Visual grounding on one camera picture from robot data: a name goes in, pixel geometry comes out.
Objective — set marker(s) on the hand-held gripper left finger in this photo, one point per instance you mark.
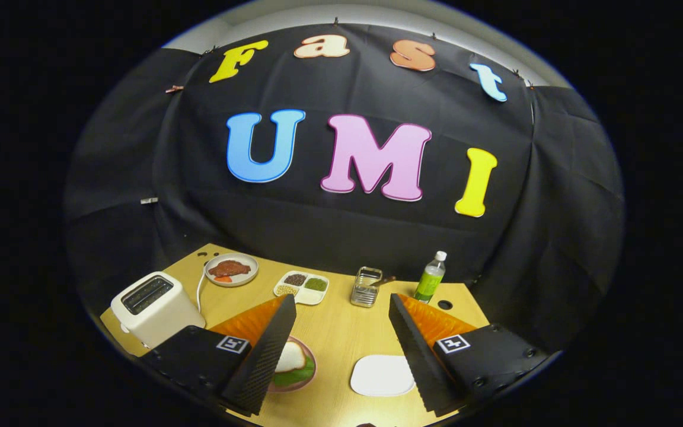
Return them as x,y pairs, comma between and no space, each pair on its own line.
267,356

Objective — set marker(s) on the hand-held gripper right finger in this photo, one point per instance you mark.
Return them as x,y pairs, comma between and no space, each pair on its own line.
415,356

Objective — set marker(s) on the toasted bread slice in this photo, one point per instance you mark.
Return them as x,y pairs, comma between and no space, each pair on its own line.
291,356

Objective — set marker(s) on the green lettuce leaf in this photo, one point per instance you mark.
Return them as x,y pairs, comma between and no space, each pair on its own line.
300,377

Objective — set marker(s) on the white square plate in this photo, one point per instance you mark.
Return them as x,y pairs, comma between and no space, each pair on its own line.
380,376

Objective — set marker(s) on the pink round plate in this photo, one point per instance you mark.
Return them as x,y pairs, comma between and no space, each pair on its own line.
313,365

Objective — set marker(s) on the yellow beans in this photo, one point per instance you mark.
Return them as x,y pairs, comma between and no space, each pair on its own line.
286,290

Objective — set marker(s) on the white divided dish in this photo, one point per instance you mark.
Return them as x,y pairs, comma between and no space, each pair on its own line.
310,297

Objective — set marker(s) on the green label bottle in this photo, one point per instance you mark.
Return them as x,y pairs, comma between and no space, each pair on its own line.
430,281

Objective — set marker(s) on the beige round plate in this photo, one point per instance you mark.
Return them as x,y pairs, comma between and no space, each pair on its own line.
251,279

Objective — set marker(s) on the dark beans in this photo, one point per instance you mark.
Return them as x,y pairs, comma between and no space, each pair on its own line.
295,279

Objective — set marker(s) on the green beans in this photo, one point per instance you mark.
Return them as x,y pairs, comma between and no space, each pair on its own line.
316,284

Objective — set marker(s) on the orange tomato slice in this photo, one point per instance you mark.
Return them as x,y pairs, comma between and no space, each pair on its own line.
223,279

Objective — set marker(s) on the brown meat steak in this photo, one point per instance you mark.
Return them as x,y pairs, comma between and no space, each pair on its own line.
230,268

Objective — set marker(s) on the cream toaster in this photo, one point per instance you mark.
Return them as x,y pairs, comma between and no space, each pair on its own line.
163,323

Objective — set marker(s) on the black backdrop cloth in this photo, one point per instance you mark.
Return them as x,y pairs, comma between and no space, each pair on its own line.
318,225

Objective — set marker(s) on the red cloth clip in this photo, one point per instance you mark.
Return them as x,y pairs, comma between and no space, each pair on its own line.
174,89

